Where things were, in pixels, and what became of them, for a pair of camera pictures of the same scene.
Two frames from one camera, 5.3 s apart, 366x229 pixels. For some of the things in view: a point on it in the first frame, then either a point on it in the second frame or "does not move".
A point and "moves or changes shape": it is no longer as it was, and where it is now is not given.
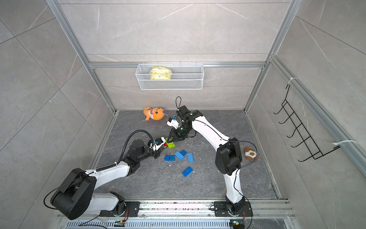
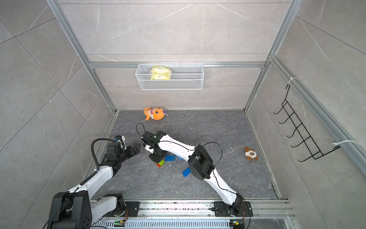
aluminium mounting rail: x=264 y=208 does not move
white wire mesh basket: x=170 y=77 does not move
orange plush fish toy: x=157 y=113 does not move
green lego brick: x=171 y=145 moves or changes shape
